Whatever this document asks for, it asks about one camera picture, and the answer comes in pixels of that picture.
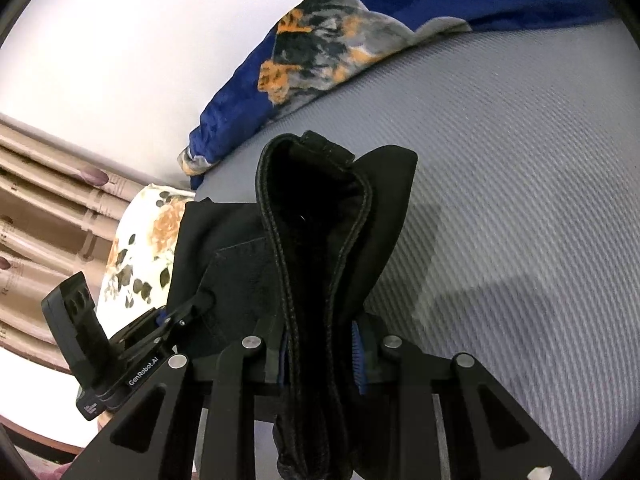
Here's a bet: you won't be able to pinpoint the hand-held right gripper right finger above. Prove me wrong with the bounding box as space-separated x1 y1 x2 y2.
350 321 583 480

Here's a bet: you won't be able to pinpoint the beige wooden headboard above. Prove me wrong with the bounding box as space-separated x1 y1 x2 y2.
0 115 151 373

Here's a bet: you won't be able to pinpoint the blue printed blanket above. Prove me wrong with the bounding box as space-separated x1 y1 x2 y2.
177 0 608 191

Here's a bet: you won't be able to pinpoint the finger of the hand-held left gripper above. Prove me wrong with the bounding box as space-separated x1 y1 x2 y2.
121 316 195 362
156 292 217 330

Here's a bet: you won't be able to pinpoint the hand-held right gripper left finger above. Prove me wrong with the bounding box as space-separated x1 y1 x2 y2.
60 335 290 480

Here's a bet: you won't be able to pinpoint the black pants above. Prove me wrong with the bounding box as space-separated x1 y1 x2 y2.
167 130 419 480

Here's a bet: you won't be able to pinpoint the white floral pillow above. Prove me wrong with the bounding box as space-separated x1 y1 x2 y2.
97 185 197 322

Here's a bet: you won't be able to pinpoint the grey bed sheet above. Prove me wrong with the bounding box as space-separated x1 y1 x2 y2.
192 10 640 480

